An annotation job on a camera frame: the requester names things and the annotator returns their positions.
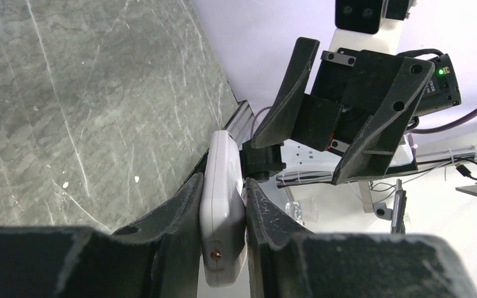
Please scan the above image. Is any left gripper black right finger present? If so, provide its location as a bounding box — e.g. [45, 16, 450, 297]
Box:
[246, 178, 317, 297]

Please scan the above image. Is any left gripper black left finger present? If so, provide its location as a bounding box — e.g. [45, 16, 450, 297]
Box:
[112, 173, 204, 297]

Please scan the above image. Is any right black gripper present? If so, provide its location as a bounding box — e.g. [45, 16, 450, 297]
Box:
[251, 37, 435, 185]

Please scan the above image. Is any white remote control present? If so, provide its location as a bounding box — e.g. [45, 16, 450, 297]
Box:
[199, 130, 247, 288]

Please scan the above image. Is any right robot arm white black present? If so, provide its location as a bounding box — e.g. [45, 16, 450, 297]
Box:
[240, 37, 461, 184]

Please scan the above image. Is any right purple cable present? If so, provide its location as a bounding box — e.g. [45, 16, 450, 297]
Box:
[407, 84, 477, 136]

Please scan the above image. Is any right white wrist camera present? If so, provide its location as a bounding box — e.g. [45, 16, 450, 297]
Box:
[329, 0, 417, 55]

